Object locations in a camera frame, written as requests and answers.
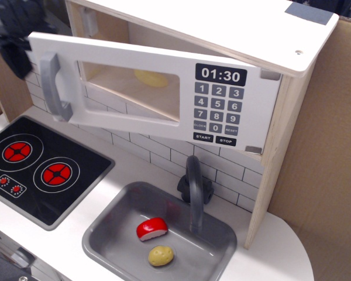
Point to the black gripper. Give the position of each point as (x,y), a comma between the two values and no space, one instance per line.
(18,19)

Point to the grey microwave door handle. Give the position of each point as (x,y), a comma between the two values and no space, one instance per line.
(49,68)

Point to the white toy microwave door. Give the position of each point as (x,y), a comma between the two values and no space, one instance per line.
(213,100)

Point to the white wooden microwave cabinet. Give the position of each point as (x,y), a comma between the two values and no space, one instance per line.
(257,32)

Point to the black toy stove top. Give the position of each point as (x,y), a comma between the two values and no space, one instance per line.
(44,175)

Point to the yellow toy banana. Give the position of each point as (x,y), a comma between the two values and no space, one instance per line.
(151,78)

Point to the red toy cheese wedge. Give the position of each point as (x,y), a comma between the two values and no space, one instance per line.
(151,228)

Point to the grey toy sink basin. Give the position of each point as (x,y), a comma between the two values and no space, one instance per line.
(112,242)

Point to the grey toy faucet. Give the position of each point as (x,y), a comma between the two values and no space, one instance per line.
(195,192)

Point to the yellow toy potato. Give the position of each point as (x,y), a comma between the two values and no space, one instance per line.
(160,255)

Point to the grey tape patch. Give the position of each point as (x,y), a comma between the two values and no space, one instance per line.
(309,13)

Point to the brown cardboard panel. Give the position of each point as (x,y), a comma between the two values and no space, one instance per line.
(313,190)

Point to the silver oven handle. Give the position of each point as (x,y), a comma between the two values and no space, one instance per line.
(12,252)

